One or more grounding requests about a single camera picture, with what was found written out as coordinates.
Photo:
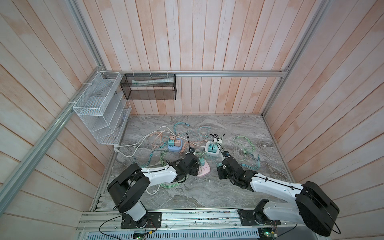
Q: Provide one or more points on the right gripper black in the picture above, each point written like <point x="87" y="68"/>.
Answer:
<point x="219" y="171"/>

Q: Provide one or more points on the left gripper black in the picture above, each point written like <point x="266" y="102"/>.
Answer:
<point x="195" y="170"/>

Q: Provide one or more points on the pink power strip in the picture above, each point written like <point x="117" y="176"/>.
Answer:
<point x="204" y="170"/>

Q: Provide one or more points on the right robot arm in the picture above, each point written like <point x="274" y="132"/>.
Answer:
<point x="305" y="204"/>

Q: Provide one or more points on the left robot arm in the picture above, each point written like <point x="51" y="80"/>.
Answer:
<point x="127" y="188"/>

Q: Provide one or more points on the blue power strip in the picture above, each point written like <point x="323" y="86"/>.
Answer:
<point x="175" y="144"/>

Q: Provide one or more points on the white power strip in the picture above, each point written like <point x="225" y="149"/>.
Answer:
<point x="218" y="153"/>

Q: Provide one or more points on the teal chargers on white strip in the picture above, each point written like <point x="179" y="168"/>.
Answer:
<point x="212" y="148"/>

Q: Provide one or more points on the black mesh basket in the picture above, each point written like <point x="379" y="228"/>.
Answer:
<point x="149" y="87"/>

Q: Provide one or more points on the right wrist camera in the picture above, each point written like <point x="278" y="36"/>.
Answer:
<point x="226" y="154"/>

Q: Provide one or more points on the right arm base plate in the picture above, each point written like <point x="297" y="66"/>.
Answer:
<point x="254" y="218"/>

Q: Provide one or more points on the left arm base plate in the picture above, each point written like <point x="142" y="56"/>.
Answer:
<point x="150" y="220"/>

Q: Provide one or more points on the aluminium frame rail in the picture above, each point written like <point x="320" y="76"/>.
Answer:
<point x="231" y="73"/>

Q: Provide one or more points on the white wire mesh shelf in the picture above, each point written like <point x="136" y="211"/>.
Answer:
<point x="103" y="109"/>

